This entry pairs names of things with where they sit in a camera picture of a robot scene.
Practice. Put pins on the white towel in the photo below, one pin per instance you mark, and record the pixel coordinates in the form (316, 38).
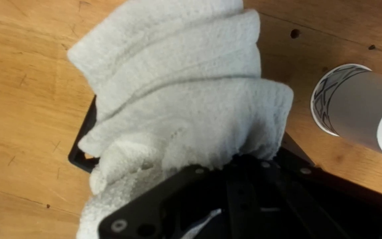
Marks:
(178, 87)

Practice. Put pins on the black perforated basket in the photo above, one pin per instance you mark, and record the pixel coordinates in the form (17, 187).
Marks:
(82, 150)

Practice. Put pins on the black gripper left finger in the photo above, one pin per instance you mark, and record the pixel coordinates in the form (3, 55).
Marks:
(191, 199)

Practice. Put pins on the white paper cup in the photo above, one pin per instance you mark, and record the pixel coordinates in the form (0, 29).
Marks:
(358, 106)

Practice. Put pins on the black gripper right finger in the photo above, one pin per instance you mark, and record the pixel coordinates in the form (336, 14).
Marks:
(324, 207)

